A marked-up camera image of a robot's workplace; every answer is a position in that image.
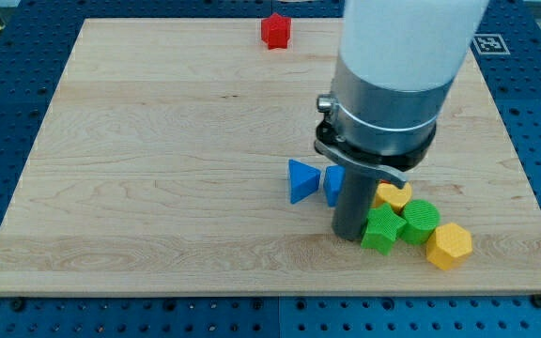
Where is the fiducial marker tag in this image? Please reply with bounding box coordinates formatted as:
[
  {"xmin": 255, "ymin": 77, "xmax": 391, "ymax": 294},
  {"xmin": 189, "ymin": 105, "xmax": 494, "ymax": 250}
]
[{"xmin": 472, "ymin": 34, "xmax": 510, "ymax": 55}]

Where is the blue cube block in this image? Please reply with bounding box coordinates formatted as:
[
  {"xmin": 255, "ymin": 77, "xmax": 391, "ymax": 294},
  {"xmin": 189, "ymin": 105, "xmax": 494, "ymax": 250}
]
[{"xmin": 323, "ymin": 165, "xmax": 345, "ymax": 207}]

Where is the yellow hexagon block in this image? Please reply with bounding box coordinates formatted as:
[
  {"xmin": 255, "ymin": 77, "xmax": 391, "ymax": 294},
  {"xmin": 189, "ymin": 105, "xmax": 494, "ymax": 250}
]
[{"xmin": 425, "ymin": 223, "xmax": 473, "ymax": 270}]

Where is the green star block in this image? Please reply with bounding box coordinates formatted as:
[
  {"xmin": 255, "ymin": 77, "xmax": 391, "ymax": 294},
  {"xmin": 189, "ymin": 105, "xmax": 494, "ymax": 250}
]
[{"xmin": 361, "ymin": 203, "xmax": 407, "ymax": 255}]

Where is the yellow heart block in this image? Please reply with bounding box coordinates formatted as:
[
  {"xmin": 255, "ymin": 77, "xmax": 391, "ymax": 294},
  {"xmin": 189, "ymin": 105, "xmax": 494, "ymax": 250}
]
[{"xmin": 371, "ymin": 182, "xmax": 413, "ymax": 214}]

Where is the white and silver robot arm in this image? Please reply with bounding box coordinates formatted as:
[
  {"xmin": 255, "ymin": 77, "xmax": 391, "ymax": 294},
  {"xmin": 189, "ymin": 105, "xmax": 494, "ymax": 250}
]
[{"xmin": 315, "ymin": 0, "xmax": 488, "ymax": 189}]

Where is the green cylinder block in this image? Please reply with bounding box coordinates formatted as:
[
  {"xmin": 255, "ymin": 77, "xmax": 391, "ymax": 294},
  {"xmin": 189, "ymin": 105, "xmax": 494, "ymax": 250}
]
[{"xmin": 399, "ymin": 199, "xmax": 441, "ymax": 245}]

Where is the wooden board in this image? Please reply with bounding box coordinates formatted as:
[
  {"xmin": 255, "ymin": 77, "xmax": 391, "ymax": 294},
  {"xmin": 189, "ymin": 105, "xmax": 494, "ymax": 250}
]
[{"xmin": 0, "ymin": 19, "xmax": 541, "ymax": 298}]

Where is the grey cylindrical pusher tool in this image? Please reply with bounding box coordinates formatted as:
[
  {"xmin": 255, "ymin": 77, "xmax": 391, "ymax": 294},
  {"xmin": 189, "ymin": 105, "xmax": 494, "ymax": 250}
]
[{"xmin": 332, "ymin": 167, "xmax": 379, "ymax": 240}]

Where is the red star block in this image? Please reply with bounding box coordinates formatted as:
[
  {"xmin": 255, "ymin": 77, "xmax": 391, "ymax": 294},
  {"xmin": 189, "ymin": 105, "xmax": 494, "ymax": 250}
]
[{"xmin": 261, "ymin": 12, "xmax": 292, "ymax": 50}]

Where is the blue triangle block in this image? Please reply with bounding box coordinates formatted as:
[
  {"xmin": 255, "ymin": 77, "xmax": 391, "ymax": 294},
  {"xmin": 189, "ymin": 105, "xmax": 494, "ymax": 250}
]
[{"xmin": 287, "ymin": 159, "xmax": 321, "ymax": 204}]

